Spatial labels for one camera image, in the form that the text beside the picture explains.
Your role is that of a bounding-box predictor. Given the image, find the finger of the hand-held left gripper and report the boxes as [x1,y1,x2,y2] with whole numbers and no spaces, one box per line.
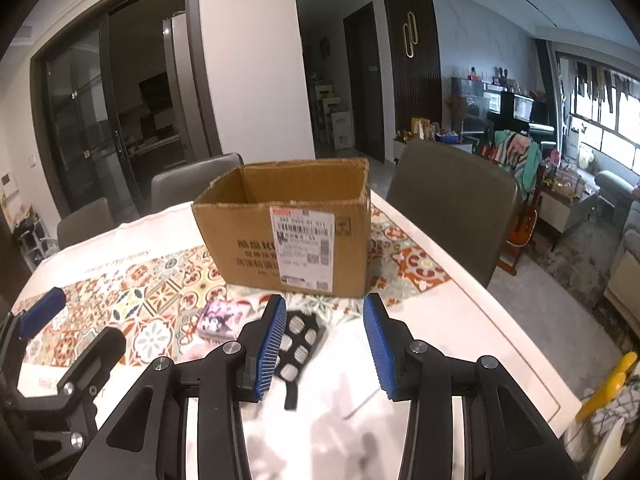
[0,287,67,396]
[55,326,127,453]

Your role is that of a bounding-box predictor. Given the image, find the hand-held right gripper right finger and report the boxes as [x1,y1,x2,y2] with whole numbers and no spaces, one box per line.
[362,292,583,480]

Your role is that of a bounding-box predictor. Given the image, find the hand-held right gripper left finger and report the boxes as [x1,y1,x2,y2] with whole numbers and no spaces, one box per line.
[67,294,288,480]

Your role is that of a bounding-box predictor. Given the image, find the black white patterned cloth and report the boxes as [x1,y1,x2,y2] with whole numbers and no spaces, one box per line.
[272,310,328,411]

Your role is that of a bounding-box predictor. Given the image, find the pink cartoon print pouch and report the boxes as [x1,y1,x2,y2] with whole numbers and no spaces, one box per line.
[197,300,261,346]

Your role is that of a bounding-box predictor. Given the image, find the brown cardboard box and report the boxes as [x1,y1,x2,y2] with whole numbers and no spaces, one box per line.
[191,157,373,297]

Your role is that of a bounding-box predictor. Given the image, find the white low rack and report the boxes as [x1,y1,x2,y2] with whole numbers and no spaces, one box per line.
[14,220,57,272]

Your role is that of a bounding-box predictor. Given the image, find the floral tile pattern tablecloth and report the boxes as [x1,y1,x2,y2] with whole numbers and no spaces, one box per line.
[10,192,466,411]

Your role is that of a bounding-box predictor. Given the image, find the large grey dining chair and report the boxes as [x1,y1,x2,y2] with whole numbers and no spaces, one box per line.
[386,139,521,288]

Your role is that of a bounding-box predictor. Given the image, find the wooden ukulele on stand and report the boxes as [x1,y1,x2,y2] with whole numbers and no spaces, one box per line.
[501,192,544,277]

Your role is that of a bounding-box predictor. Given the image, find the dark glass sliding door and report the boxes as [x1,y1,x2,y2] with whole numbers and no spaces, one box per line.
[30,12,222,217]

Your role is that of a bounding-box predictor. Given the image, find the yellow plastic object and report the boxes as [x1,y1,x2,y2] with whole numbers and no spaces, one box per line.
[575,352,639,422]

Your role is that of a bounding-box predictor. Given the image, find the group of snack bags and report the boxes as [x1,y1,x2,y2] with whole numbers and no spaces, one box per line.
[410,117,437,141]

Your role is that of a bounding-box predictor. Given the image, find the low coffee table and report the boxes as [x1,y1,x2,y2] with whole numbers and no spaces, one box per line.
[537,180,601,252]

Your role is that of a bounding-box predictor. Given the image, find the white hallway shelf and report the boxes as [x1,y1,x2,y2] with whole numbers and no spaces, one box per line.
[312,82,354,150]

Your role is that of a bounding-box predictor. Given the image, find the colourful clothes on rack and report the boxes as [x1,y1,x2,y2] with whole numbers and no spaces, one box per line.
[492,130,543,201]

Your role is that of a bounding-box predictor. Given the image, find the dried flowers in vase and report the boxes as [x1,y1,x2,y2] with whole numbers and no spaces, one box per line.
[446,92,469,134]

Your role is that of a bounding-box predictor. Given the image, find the grey sofa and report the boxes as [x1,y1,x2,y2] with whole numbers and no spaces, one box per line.
[595,170,640,321]

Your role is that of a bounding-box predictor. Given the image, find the flat screen television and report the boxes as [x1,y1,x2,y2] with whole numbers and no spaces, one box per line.
[452,77,502,133]

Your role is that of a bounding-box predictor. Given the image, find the dark wooden door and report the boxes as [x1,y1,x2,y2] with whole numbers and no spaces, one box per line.
[344,2,387,164]

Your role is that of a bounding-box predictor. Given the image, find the black upright piano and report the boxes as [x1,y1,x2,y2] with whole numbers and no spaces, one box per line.
[487,91,557,137]

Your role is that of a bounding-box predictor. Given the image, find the hanging laundry row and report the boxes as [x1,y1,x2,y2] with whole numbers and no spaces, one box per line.
[560,57,640,112]

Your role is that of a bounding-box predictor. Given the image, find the gold wall decoration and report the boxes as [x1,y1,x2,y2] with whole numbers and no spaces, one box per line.
[402,10,422,59]

